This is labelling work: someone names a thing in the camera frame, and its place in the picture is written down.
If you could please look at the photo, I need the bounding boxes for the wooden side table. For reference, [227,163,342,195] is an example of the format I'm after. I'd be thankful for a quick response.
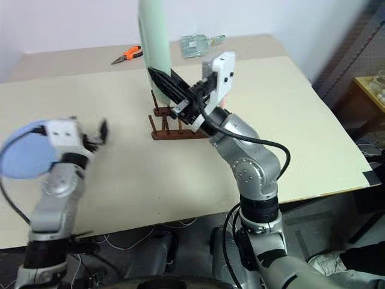
[350,75,385,133]

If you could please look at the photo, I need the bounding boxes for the clear plastic bag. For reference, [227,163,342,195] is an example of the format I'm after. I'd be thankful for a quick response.
[179,34,226,58]

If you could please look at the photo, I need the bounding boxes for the orange handled pliers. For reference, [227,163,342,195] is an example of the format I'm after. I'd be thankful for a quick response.
[110,45,144,66]

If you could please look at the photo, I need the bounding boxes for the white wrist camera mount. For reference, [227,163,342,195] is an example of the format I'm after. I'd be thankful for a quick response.
[192,50,236,132]
[44,116,88,157]

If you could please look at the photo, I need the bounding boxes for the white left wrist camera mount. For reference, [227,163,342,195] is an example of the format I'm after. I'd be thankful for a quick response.
[44,116,88,157]

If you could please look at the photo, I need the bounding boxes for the blue plate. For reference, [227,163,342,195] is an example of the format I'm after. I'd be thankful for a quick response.
[0,119,60,181]

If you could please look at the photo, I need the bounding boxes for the large cream table board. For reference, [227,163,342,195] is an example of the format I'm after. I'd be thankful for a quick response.
[0,55,374,250]

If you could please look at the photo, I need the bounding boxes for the black tape patch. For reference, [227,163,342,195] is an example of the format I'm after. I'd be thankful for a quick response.
[362,170,382,185]

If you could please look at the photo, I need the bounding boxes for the grey robot leg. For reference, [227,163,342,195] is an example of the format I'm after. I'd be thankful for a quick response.
[149,231,179,272]
[209,226,241,289]

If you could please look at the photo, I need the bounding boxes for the clear glass cup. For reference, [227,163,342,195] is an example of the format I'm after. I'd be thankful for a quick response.
[369,69,385,91]

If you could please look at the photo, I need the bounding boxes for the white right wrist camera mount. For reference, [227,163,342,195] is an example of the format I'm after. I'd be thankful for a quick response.
[192,50,236,132]

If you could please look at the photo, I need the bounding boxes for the white sneaker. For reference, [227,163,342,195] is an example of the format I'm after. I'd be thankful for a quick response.
[307,251,348,276]

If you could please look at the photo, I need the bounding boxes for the grey pegboard panel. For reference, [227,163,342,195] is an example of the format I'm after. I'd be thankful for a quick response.
[312,0,385,105]

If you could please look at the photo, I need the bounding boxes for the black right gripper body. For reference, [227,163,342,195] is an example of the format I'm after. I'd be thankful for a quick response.
[171,72,218,126]

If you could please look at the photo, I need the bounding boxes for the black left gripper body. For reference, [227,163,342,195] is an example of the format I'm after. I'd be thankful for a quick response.
[81,134,105,152]

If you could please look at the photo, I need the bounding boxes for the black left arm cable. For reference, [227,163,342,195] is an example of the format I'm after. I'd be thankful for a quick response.
[0,126,49,225]

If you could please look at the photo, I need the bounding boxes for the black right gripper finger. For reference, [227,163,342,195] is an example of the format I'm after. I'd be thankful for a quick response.
[170,68,193,92]
[148,67,185,107]

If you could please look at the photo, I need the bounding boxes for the black trouser leg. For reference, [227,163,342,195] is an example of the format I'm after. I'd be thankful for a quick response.
[339,246,385,275]

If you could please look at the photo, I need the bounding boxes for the pale green cylinder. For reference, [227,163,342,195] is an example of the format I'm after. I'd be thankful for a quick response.
[137,0,173,107]

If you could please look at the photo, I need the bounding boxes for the wooden dish rack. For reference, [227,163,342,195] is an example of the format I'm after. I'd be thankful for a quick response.
[147,90,211,141]

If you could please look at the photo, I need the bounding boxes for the white floor wire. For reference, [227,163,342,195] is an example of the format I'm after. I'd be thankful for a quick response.
[97,217,198,251]

